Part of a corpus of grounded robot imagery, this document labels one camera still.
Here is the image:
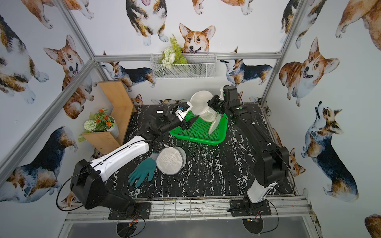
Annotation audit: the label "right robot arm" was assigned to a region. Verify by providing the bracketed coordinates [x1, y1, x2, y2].
[208, 85, 289, 204]

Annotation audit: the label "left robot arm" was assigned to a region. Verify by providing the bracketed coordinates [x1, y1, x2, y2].
[70, 101, 192, 212]

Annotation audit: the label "green plastic basket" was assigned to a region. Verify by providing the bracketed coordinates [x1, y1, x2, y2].
[169, 114, 228, 146]

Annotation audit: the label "green work glove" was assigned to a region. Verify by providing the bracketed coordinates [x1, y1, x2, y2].
[128, 153, 159, 187]

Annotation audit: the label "white artificial flowers with fern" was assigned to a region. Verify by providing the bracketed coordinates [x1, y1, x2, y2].
[158, 34, 188, 69]

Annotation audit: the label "wooden shelf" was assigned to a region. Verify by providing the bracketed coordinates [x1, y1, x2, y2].
[82, 81, 136, 154]

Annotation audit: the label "potted orange flowers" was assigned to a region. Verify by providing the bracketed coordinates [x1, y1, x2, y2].
[81, 108, 120, 138]

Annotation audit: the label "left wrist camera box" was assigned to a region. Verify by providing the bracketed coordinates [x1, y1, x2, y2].
[175, 101, 192, 122]

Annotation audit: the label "white wire wall basket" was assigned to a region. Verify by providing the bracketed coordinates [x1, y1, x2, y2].
[150, 53, 217, 79]

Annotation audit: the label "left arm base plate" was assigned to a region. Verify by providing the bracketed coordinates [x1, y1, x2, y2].
[108, 202, 152, 220]

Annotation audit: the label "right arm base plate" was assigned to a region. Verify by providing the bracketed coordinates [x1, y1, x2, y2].
[227, 198, 272, 217]

